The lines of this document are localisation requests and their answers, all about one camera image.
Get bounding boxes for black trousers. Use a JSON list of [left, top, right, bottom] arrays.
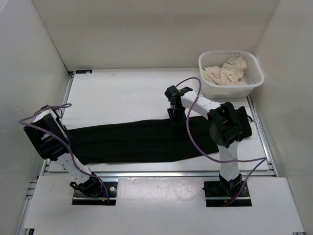
[[63, 105, 254, 166]]

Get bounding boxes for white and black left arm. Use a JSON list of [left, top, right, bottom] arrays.
[[20, 104, 189, 197]]

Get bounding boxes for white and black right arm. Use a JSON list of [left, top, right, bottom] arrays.
[[180, 91, 243, 196]]

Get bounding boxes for beige trousers in basket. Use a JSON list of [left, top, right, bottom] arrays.
[[202, 57, 247, 86]]

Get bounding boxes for white plastic basket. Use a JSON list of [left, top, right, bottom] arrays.
[[199, 50, 264, 99]]

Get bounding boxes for white front cover board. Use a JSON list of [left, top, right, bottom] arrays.
[[24, 176, 304, 235]]

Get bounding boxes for small dark label sticker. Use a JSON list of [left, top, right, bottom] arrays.
[[75, 70, 92, 74]]

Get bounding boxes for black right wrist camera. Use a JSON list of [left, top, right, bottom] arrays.
[[164, 85, 179, 100]]

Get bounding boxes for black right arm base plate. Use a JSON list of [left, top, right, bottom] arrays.
[[202, 181, 252, 208]]

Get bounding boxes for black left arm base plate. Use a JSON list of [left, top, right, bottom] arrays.
[[69, 181, 118, 206]]

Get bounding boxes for aluminium table frame rail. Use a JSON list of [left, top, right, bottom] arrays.
[[14, 70, 306, 235]]

